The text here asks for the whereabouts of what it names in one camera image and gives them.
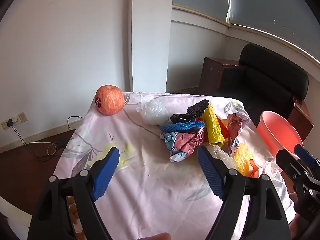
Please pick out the red foam fruit net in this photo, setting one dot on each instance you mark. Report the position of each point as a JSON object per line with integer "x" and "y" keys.
{"x": 223, "y": 130}

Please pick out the red apple with sticker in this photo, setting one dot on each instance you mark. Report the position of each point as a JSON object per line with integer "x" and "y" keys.
{"x": 110, "y": 100}

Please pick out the blue foam fruit net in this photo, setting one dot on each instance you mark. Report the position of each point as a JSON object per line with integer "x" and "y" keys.
{"x": 182, "y": 126}

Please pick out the pink plastic bucket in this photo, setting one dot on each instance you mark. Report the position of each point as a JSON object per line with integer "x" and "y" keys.
{"x": 277, "y": 132}

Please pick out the orange plastic scrap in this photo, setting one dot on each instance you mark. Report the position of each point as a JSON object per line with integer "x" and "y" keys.
{"x": 255, "y": 167}

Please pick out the colourful paper wrapper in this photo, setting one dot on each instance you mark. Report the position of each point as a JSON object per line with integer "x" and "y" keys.
{"x": 185, "y": 143}

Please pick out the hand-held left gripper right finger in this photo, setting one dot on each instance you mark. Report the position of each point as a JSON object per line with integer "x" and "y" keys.
{"x": 210, "y": 175}

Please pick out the yellow foam fruit net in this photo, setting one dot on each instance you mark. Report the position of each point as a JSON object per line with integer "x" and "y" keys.
{"x": 242, "y": 155}

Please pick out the white plastic bag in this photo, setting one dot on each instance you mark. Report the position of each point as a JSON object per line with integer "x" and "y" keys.
{"x": 153, "y": 112}

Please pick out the black charger plug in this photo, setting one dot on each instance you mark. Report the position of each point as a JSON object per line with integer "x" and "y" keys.
{"x": 10, "y": 122}

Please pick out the black armchair with wooden sides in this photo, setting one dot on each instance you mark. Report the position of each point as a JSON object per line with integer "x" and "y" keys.
{"x": 262, "y": 80}

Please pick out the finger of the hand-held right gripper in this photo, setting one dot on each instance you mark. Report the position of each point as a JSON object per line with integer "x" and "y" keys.
{"x": 285, "y": 158}
{"x": 303, "y": 153}

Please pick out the black foam fruit net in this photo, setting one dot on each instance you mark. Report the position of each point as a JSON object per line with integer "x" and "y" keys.
{"x": 197, "y": 108}

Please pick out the yellow plastic bag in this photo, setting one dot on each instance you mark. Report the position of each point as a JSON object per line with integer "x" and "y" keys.
{"x": 211, "y": 125}

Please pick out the clear bubble wrap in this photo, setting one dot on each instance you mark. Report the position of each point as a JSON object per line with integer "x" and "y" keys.
{"x": 221, "y": 155}

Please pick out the beige wall socket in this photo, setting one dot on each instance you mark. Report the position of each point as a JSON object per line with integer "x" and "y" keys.
{"x": 22, "y": 117}
{"x": 3, "y": 125}

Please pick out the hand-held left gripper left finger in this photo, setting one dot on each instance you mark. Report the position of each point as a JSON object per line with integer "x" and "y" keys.
{"x": 105, "y": 173}

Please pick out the pink floral cloth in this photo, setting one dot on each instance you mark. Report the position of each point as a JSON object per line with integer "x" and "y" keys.
{"x": 150, "y": 180}

